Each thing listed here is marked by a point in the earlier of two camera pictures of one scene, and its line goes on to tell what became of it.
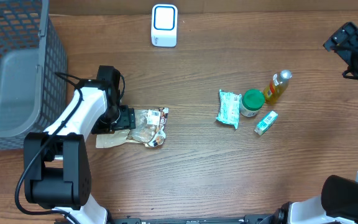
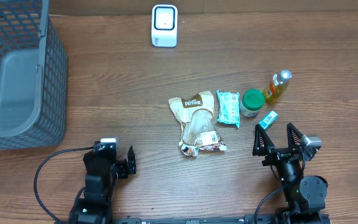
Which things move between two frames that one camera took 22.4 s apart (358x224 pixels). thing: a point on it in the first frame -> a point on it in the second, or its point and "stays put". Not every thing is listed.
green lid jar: x=252 y=101 stays put
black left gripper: x=128 y=121 -> x=123 y=172
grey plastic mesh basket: x=20 y=51 stays put
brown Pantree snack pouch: x=150 y=130 -> x=196 y=114
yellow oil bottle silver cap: x=277 y=86 stays put
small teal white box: x=266 y=121 stays put
